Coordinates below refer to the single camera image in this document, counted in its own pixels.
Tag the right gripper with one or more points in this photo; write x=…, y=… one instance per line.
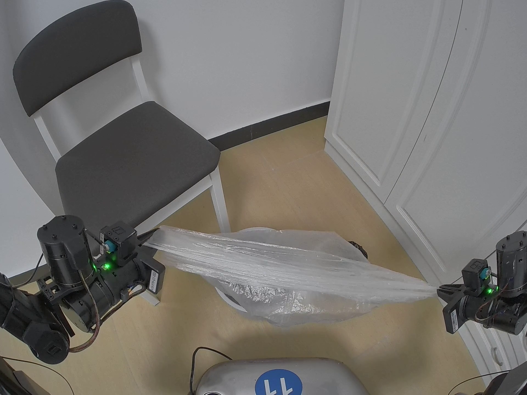
x=469, y=309

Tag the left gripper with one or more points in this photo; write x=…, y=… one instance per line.
x=123, y=282

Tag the black plastic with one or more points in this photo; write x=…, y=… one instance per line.
x=360, y=248

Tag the clear plastic bag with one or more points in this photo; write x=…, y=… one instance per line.
x=288, y=270

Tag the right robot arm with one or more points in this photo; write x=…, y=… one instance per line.
x=510, y=257

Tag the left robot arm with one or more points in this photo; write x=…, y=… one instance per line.
x=61, y=253

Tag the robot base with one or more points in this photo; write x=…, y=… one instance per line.
x=280, y=375

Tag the white trash bin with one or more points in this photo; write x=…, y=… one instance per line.
x=230, y=298

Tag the grey padded white chair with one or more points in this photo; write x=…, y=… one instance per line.
x=136, y=159

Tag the white wardrobe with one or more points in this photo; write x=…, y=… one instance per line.
x=411, y=97

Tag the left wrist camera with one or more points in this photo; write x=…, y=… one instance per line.
x=119, y=237

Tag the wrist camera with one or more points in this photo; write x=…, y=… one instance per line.
x=119, y=237
x=475, y=270

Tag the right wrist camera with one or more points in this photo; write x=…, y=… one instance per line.
x=475, y=270

